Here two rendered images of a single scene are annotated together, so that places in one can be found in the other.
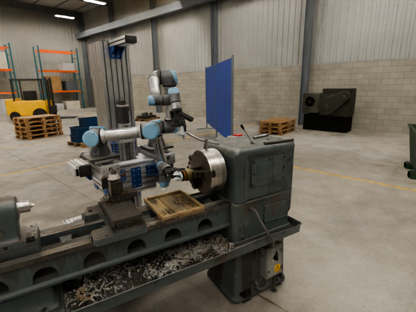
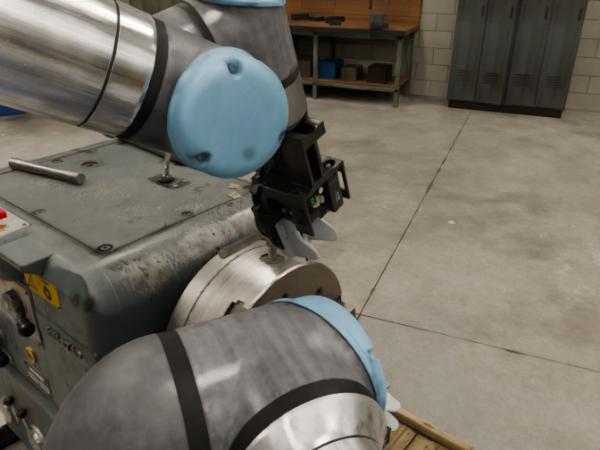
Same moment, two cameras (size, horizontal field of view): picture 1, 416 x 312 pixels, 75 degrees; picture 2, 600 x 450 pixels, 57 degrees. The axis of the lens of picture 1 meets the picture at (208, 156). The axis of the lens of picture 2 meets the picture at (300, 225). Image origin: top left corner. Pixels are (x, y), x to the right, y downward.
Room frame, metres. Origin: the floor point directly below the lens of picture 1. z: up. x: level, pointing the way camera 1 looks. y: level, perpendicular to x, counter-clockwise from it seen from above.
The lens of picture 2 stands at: (2.06, 0.73, 1.67)
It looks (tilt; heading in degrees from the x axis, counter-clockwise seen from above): 27 degrees down; 251
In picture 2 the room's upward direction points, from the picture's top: straight up
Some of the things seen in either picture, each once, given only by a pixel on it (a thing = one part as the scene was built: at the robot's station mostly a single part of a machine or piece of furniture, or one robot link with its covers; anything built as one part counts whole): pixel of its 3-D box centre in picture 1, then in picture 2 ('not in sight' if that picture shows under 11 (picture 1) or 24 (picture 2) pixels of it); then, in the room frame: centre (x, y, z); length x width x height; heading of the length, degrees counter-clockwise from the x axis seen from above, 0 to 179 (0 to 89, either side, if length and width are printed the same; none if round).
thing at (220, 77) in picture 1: (216, 101); not in sight; (8.74, -0.29, 1.18); 4.12 x 0.80 x 2.35; 9
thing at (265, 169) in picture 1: (247, 164); (119, 275); (2.09, -0.32, 1.06); 0.59 x 0.48 x 0.39; 121
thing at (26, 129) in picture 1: (38, 126); not in sight; (9.59, 5.97, 0.36); 1.26 x 0.86 x 0.73; 149
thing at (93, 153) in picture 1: (99, 148); not in sight; (2.07, 0.84, 1.21); 0.15 x 0.15 x 0.10
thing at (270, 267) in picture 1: (268, 252); not in sight; (1.85, -0.46, 0.41); 0.34 x 0.17 x 0.82; 121
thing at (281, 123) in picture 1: (277, 125); not in sight; (9.69, -2.51, 0.22); 1.25 x 0.86 x 0.44; 140
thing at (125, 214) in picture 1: (118, 207); not in sight; (1.57, 0.56, 0.95); 0.43 x 0.17 x 0.05; 31
